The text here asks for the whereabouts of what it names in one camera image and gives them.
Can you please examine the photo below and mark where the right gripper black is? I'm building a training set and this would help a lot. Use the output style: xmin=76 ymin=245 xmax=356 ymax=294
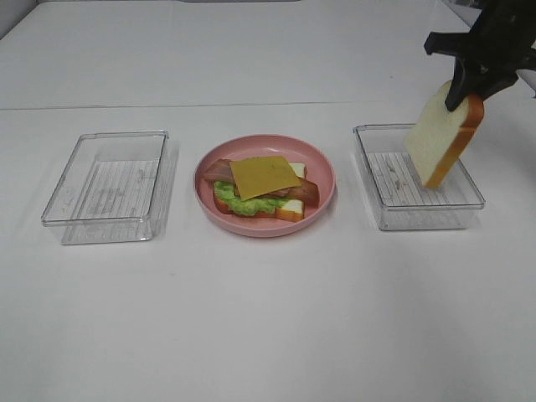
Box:
xmin=424 ymin=1 xmax=535 ymax=111

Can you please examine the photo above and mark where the bread slice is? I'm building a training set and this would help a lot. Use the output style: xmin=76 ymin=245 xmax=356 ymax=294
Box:
xmin=404 ymin=81 xmax=484 ymax=188
xmin=214 ymin=162 xmax=307 ymax=223

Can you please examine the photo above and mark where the bacon strip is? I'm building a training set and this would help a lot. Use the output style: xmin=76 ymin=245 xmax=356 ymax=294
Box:
xmin=267 ymin=178 xmax=320 ymax=208
xmin=203 ymin=159 xmax=235 ymax=183

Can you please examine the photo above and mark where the yellow cheese slice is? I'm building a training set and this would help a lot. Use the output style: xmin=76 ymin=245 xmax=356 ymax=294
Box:
xmin=229 ymin=156 xmax=301 ymax=200

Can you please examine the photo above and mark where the green lettuce leaf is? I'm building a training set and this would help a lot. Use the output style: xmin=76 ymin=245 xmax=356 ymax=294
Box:
xmin=213 ymin=181 xmax=289 ymax=216

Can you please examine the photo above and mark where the right clear plastic tray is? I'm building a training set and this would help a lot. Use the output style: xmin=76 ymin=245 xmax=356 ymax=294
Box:
xmin=353 ymin=124 xmax=485 ymax=231

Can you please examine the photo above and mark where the clear plastic tray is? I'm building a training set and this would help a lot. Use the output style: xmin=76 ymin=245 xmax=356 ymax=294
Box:
xmin=41 ymin=131 xmax=171 ymax=245
xmin=353 ymin=124 xmax=485 ymax=231

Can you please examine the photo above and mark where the pink round plate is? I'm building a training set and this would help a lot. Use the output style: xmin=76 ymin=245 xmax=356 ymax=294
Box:
xmin=193 ymin=135 xmax=336 ymax=238

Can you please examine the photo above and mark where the left clear plastic tray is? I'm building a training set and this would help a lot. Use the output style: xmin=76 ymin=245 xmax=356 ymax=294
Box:
xmin=41 ymin=131 xmax=171 ymax=245

